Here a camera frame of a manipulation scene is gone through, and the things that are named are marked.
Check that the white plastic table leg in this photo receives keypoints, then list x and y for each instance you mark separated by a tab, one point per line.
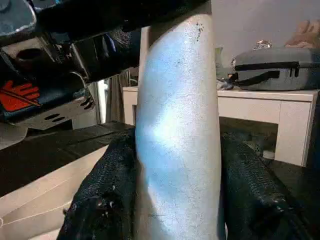
177	125

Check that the white plastic table top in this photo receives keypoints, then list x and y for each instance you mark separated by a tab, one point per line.
35	205

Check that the white cabinet with glass doors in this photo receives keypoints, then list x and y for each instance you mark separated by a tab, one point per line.
265	112

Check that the black work mat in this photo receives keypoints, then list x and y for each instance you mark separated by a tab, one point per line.
50	150

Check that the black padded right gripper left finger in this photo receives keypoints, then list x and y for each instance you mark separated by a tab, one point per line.
107	195

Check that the grey carrying case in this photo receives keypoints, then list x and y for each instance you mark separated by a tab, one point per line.
280	67

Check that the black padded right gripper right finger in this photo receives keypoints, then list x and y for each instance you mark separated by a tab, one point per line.
255	200

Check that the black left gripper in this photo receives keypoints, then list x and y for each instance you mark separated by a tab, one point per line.
55	75

